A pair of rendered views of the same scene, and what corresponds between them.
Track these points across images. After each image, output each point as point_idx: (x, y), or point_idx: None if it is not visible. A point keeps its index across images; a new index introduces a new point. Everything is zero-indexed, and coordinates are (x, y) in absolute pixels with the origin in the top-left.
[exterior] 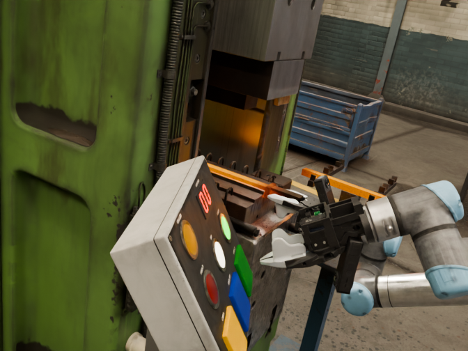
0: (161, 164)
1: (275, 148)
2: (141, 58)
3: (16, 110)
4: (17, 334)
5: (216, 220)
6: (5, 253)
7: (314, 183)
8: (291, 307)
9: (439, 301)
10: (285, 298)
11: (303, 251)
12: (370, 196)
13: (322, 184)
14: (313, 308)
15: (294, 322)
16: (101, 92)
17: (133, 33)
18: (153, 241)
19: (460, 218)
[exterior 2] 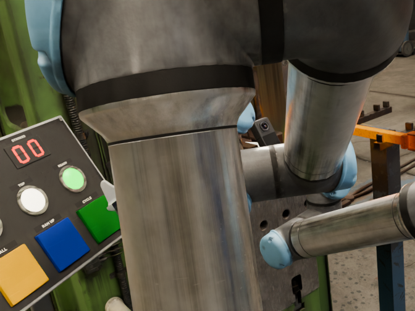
0: (77, 134)
1: (285, 103)
2: (18, 43)
3: (6, 113)
4: (63, 304)
5: (52, 171)
6: None
7: (250, 128)
8: (412, 291)
9: (344, 242)
10: (407, 281)
11: None
12: (377, 136)
13: (255, 127)
14: (380, 283)
15: (411, 308)
16: (16, 81)
17: (8, 24)
18: None
19: (237, 125)
